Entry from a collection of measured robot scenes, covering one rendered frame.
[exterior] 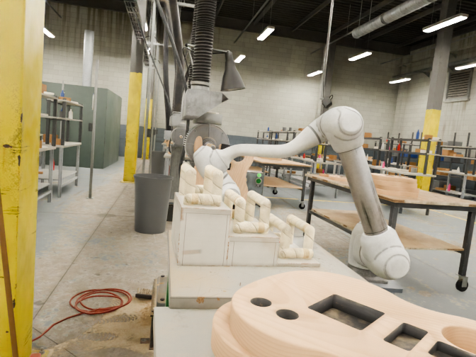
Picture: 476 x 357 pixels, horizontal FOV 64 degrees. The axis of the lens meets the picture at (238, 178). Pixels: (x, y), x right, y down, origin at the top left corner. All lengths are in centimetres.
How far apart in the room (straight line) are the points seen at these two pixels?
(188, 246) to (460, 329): 70
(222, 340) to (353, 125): 108
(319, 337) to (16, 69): 169
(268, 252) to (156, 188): 372
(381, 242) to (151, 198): 357
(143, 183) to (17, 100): 307
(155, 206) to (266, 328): 432
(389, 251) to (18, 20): 183
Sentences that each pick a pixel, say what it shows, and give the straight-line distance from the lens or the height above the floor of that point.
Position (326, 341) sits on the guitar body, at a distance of 61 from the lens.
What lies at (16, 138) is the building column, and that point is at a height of 122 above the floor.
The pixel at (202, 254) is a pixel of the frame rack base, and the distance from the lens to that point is 114.
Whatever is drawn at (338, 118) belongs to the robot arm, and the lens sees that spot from 154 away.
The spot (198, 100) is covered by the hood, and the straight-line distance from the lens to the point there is 191.
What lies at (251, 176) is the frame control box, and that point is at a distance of 224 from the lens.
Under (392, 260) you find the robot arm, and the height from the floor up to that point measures 88.
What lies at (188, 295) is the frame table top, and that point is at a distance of 95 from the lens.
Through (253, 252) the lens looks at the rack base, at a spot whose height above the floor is 97.
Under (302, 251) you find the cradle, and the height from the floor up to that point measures 97.
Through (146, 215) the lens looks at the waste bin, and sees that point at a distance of 491.
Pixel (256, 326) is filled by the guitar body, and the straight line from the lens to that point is 62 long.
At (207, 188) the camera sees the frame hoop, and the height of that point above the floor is 113.
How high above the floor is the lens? 131
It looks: 6 degrees down
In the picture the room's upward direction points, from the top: 5 degrees clockwise
